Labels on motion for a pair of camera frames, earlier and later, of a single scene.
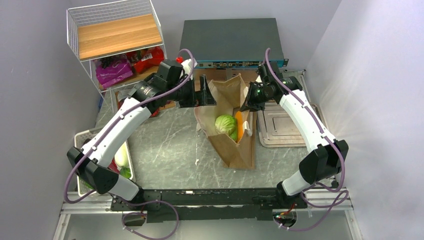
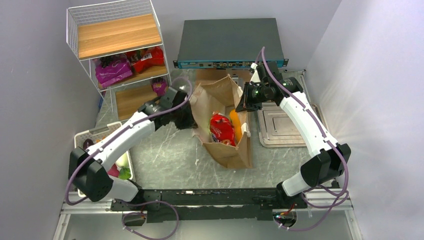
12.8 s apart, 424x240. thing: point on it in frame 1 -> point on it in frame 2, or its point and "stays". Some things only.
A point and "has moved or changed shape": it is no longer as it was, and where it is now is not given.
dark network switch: (234, 43) stays
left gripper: (205, 98) -> (190, 122)
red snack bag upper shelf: (144, 58) stays
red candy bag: (120, 101) -> (221, 129)
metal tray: (275, 130) stays
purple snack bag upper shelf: (118, 71) stays
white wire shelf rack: (122, 40) stays
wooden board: (249, 75) stays
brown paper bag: (229, 93) has moved or changed shape
